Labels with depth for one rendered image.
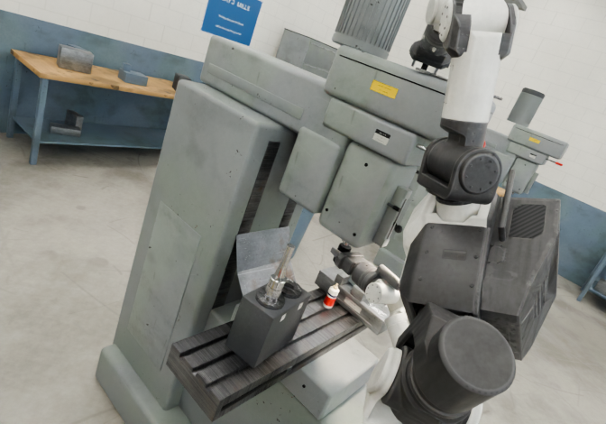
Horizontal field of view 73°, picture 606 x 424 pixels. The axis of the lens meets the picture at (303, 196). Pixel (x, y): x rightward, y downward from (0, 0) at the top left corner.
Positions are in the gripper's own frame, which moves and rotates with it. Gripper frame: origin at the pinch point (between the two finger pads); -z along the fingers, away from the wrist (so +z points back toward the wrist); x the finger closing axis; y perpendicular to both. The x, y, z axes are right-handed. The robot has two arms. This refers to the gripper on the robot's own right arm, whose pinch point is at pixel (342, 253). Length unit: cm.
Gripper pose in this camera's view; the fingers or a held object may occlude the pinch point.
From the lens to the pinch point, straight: 150.6
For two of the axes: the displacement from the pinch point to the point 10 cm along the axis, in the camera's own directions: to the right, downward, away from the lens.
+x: -7.8, -0.8, -6.2
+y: -3.4, 8.9, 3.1
